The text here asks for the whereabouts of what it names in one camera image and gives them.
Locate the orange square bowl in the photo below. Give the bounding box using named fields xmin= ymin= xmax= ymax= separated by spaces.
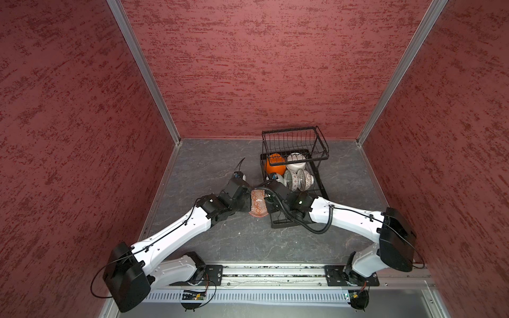
xmin=265 ymin=153 xmax=286 ymax=176

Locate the left corner aluminium profile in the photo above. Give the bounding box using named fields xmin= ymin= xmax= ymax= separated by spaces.
xmin=107 ymin=0 xmax=182 ymax=147

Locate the corner aluminium profile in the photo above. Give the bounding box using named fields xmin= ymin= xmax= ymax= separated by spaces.
xmin=107 ymin=0 xmax=182 ymax=147
xmin=357 ymin=0 xmax=448 ymax=148

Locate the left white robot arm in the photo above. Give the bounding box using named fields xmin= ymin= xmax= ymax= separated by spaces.
xmin=100 ymin=171 xmax=251 ymax=313

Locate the red patterned bowl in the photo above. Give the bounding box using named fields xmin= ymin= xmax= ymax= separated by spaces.
xmin=249 ymin=189 xmax=269 ymax=218

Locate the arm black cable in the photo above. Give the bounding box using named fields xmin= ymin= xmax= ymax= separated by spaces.
xmin=254 ymin=186 xmax=335 ymax=235
xmin=89 ymin=157 xmax=247 ymax=299

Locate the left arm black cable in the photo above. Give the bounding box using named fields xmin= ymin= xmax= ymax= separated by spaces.
xmin=89 ymin=157 xmax=247 ymax=299

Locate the grey green patterned bowl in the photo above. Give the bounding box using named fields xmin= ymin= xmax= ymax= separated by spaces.
xmin=284 ymin=170 xmax=300 ymax=192

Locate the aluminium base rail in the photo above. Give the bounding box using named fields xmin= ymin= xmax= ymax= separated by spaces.
xmin=113 ymin=262 xmax=436 ymax=288

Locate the black wire dish rack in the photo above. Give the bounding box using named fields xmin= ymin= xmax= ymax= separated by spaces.
xmin=260 ymin=126 xmax=331 ymax=229

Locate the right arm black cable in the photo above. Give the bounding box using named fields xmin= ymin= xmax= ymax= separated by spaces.
xmin=254 ymin=186 xmax=335 ymax=235

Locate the perforated cable duct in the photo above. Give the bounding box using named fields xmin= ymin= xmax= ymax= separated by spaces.
xmin=144 ymin=289 xmax=350 ymax=306

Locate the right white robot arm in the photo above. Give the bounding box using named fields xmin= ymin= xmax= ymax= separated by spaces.
xmin=259 ymin=181 xmax=416 ymax=286

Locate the right corner aluminium profile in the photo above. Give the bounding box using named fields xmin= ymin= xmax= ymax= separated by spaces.
xmin=357 ymin=0 xmax=448 ymax=148

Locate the white lattice patterned bowl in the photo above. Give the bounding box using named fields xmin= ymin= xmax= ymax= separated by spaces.
xmin=297 ymin=169 xmax=314 ymax=192

